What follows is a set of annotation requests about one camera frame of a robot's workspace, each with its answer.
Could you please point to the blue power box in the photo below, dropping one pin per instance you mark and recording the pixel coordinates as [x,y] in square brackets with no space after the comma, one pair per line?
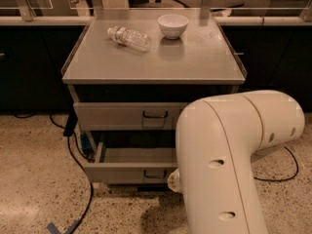
[86,146]

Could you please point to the white ceramic bowl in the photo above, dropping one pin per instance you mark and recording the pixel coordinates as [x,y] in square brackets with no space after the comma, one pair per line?
[172,25]

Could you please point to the black drawer handle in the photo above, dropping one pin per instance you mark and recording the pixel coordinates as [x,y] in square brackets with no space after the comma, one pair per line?
[147,175]
[152,116]

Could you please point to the grey drawer cabinet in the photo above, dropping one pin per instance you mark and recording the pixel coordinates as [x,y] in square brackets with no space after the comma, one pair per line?
[198,64]

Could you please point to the black middle drawer handle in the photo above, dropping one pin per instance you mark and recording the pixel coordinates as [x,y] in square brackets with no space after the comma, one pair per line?
[147,175]

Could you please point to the blue floor tape marker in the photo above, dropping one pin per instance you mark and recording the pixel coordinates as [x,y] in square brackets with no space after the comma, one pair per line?
[54,230]

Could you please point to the white horizontal rail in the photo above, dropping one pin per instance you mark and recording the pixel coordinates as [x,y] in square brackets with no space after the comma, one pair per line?
[234,21]

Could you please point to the clear plastic water bottle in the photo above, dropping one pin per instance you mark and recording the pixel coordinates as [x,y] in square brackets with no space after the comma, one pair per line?
[130,38]

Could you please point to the grey drawer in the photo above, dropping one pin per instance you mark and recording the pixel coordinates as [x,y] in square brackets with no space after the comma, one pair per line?
[126,165]
[126,116]

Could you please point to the black top drawer handle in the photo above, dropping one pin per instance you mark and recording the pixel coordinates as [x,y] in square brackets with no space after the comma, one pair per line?
[152,116]

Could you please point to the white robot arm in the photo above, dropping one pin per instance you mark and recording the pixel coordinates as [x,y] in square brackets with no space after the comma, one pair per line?
[215,138]

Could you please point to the grey top drawer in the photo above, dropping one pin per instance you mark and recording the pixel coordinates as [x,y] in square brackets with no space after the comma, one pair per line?
[126,116]

